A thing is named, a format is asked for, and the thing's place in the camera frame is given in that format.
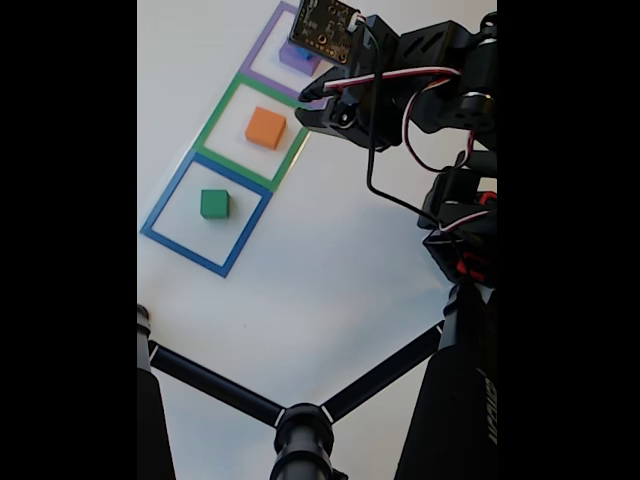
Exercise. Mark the gripper camera board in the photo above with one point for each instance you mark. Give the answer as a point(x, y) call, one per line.
point(325, 27)

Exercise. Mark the green square frame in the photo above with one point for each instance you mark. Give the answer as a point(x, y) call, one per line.
point(215, 120)

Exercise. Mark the black tripod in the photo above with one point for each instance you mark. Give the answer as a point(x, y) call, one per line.
point(300, 435)

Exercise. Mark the green cube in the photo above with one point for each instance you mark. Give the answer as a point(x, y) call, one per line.
point(214, 204)

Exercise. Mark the purple square frame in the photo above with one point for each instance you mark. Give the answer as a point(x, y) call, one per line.
point(265, 45)

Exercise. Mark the red black table clamp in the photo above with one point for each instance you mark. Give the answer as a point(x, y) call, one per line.
point(470, 265)

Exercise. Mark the blue square frame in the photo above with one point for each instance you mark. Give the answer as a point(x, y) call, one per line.
point(200, 255)

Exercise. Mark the flat purple block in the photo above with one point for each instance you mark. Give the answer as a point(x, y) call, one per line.
point(295, 65)

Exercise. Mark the orange cube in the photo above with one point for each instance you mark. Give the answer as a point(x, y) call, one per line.
point(265, 127)

